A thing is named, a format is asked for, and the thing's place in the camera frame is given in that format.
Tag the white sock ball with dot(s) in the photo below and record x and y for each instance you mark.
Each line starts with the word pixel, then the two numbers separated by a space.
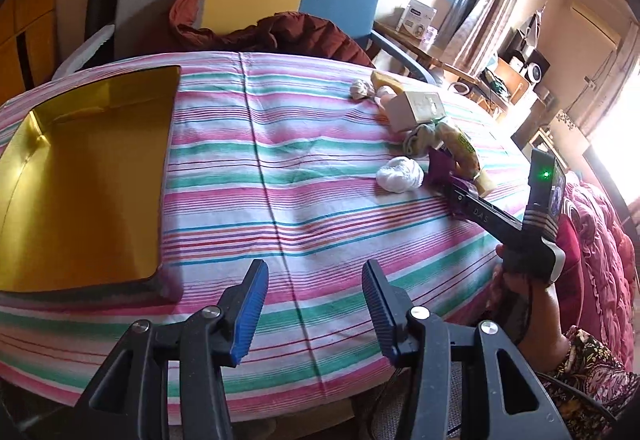
pixel 400 175

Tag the beige cardboard box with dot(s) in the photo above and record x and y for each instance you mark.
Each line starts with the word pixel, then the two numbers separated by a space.
pixel 410 109

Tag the grey rolled sock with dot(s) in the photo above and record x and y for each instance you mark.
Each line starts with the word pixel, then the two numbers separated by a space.
pixel 420 140

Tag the pink quilt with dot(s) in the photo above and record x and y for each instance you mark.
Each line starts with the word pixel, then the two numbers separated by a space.
pixel 596 288

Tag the yellow sponge block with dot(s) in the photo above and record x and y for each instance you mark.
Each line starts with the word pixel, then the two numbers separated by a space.
pixel 380 79

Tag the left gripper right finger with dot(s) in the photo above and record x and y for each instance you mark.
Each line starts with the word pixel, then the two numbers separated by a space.
pixel 502 397

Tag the beige knotted cloth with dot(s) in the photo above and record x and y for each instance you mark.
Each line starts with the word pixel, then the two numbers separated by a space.
pixel 361 89

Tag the striped pink green bedsheet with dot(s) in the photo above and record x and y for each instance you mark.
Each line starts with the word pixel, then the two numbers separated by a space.
pixel 270 158

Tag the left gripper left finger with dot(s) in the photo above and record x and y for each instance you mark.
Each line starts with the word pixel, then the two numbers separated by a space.
pixel 127 398

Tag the wooden wardrobe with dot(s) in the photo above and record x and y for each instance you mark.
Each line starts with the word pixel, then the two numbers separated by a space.
pixel 29 45

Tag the gold tin box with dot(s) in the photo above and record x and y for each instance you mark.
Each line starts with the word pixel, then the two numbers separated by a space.
pixel 82 182

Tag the purple snack packet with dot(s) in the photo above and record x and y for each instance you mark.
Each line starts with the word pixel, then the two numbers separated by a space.
pixel 441 165

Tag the wooden desk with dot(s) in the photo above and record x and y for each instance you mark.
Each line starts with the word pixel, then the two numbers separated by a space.
pixel 417 61

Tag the floral sleeve forearm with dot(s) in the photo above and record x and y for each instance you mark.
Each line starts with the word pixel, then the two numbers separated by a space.
pixel 591 388

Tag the white box on desk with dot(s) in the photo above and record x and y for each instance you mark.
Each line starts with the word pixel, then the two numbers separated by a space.
pixel 416 19

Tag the person's right hand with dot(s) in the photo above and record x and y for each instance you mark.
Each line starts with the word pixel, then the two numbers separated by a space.
pixel 543 345

